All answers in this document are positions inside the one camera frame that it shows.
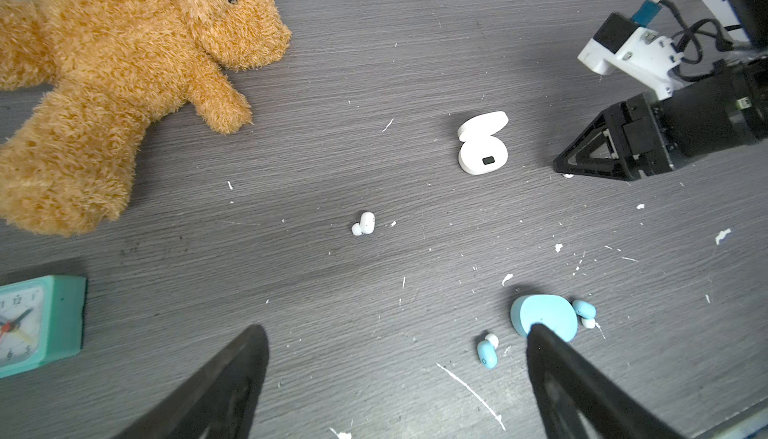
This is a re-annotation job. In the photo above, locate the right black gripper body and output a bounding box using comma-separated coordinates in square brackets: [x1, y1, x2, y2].
[620, 57, 767, 178]

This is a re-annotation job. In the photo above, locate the green alarm clock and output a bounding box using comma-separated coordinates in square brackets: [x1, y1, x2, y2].
[1, 275, 87, 378]

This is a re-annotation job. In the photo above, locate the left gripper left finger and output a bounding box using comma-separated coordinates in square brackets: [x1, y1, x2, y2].
[117, 325, 269, 438]

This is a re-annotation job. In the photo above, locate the brown teddy bear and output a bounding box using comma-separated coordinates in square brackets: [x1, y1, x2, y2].
[1, 0, 291, 236]

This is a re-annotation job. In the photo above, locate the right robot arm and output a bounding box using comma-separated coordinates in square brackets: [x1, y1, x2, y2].
[553, 0, 767, 181]

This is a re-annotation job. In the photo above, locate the blue earbud charging case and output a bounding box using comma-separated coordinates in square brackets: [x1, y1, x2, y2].
[510, 294, 579, 342]

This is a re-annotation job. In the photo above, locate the white earbud charging case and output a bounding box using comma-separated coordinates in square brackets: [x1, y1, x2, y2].
[457, 111, 509, 175]

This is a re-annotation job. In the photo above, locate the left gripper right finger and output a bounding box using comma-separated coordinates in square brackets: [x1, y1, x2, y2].
[526, 323, 681, 438]

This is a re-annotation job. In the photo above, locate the white earbud one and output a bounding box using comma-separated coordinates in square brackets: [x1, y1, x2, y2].
[351, 211, 376, 236]

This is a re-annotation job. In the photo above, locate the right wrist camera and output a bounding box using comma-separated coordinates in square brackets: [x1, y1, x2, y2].
[578, 0, 684, 100]

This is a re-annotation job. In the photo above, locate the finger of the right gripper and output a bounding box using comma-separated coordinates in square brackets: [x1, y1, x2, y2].
[553, 102, 636, 181]

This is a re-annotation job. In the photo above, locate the blue earbud right one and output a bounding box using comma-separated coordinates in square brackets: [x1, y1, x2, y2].
[572, 299, 597, 329]

